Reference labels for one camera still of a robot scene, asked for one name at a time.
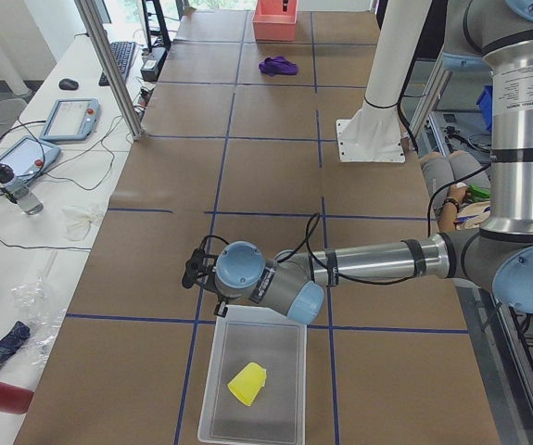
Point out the aluminium frame post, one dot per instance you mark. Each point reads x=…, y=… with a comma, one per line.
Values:
x=97, y=33

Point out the black keyboard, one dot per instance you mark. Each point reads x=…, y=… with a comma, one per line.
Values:
x=123, y=52

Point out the black computer mouse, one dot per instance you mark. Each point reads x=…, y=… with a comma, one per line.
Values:
x=67, y=84

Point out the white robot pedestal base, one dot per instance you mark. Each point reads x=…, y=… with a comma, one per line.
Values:
x=373, y=134

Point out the green handled tool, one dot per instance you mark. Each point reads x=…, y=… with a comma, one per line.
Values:
x=478, y=194

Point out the folded blue umbrella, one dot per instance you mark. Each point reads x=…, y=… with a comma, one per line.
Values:
x=13, y=341

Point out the teach pendant far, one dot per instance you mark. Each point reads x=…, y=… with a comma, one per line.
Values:
x=71, y=120

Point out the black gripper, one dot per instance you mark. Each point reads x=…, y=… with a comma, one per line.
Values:
x=220, y=308

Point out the white crumpled tissue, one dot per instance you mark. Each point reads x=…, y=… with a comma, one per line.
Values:
x=79, y=220

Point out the teach pendant near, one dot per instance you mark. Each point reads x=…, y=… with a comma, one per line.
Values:
x=29, y=157

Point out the clear plastic bin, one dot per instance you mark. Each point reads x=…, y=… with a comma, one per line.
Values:
x=277, y=416

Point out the crumpled clear plastic wrap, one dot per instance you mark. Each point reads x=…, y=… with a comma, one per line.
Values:
x=38, y=309

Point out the clear water bottle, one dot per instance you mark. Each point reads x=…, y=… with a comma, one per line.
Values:
x=18, y=192

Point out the black small computer box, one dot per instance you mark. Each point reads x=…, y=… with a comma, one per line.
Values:
x=153, y=64

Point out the pink plastic bin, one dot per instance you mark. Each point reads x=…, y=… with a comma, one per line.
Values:
x=271, y=23

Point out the purple crumpled cloth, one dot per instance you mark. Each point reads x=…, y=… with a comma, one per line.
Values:
x=279, y=65

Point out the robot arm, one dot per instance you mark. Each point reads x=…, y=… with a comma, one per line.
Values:
x=276, y=163

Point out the yellow plastic cup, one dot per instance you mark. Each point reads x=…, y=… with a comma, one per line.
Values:
x=247, y=383

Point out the teach pendant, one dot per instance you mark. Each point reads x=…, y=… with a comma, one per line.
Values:
x=29, y=157
x=71, y=120

